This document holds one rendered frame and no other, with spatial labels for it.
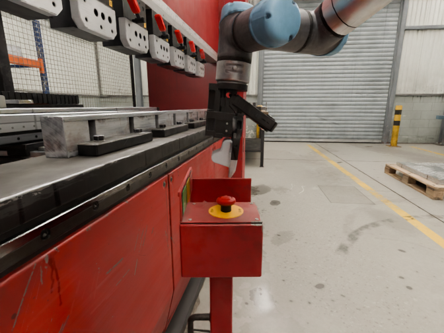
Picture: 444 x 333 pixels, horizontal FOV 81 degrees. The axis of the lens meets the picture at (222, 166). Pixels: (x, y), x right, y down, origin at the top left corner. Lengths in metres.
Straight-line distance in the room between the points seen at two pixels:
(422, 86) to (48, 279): 8.53
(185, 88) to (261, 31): 1.91
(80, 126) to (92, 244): 0.29
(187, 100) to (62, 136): 1.75
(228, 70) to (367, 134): 7.60
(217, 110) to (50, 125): 0.38
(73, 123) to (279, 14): 0.50
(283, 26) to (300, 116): 7.12
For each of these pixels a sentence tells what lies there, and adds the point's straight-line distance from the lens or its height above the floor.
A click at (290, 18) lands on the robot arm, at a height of 1.13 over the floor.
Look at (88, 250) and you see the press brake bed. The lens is 0.59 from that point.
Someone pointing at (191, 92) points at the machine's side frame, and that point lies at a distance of 2.34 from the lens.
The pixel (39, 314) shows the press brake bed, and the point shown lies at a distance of 0.54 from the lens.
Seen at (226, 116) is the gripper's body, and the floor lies 0.97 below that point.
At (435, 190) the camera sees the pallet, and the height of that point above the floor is 0.10.
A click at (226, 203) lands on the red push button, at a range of 0.52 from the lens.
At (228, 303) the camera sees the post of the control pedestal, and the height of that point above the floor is 0.54.
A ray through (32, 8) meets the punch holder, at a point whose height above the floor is 1.17.
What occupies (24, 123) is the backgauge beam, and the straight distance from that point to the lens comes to 0.98.
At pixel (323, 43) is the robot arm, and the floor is 1.11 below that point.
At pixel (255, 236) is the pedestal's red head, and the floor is 0.75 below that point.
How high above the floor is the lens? 0.99
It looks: 13 degrees down
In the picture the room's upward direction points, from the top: straight up
